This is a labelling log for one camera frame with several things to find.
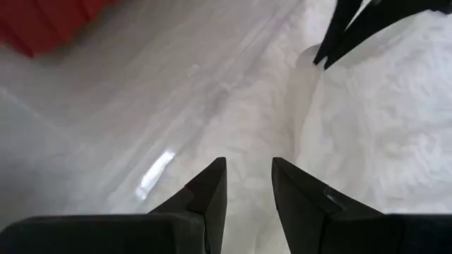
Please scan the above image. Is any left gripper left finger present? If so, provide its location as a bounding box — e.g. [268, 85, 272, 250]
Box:
[148, 157, 228, 254]

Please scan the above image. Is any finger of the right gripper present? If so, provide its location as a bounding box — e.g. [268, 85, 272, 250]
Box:
[312, 0, 365, 66]
[322, 0, 452, 71]

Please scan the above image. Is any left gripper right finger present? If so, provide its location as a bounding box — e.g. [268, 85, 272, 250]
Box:
[270, 157, 384, 254]

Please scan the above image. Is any white lace garment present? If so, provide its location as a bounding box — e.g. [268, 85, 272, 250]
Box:
[183, 0, 452, 254]

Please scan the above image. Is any red plastic laundry bin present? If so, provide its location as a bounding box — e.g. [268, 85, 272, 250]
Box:
[0, 0, 119, 59]

